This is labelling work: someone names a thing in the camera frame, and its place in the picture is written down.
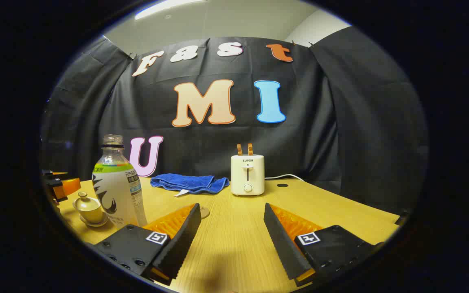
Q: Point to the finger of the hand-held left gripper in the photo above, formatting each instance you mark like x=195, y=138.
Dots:
x=57, y=189
x=49, y=174

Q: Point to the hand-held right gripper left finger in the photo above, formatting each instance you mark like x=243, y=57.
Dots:
x=179, y=244

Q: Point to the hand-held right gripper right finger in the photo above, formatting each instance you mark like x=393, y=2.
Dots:
x=285, y=244

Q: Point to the cream teacup lid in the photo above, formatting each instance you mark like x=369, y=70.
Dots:
x=86, y=202

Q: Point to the round brown coaster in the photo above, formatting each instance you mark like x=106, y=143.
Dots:
x=204, y=212

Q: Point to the plastic water bottle white label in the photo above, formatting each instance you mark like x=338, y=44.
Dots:
x=116, y=191

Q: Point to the cream teacup saucer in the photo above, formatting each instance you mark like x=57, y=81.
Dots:
x=96, y=224

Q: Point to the blue folded towel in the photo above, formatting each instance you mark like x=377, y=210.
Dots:
x=185, y=182

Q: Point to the cream white toaster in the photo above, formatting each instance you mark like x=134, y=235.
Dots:
x=247, y=175

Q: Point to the toast bread slice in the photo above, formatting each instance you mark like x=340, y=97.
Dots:
x=250, y=149
x=239, y=149

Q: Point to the black backdrop cloth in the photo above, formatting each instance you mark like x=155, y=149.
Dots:
x=218, y=142

